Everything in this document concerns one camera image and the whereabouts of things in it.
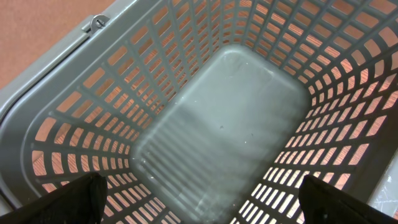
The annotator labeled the grey plastic shopping basket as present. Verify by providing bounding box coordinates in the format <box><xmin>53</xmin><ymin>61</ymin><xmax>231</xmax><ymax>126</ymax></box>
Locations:
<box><xmin>1</xmin><ymin>0</ymin><xmax>397</xmax><ymax>223</ymax></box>

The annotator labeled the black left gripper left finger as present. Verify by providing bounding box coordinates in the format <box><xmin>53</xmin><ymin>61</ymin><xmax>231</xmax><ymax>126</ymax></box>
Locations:
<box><xmin>1</xmin><ymin>172</ymin><xmax>108</xmax><ymax>224</ymax></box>

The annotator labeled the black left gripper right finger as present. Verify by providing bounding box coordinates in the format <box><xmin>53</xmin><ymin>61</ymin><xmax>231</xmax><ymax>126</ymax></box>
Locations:
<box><xmin>298</xmin><ymin>175</ymin><xmax>397</xmax><ymax>224</ymax></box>

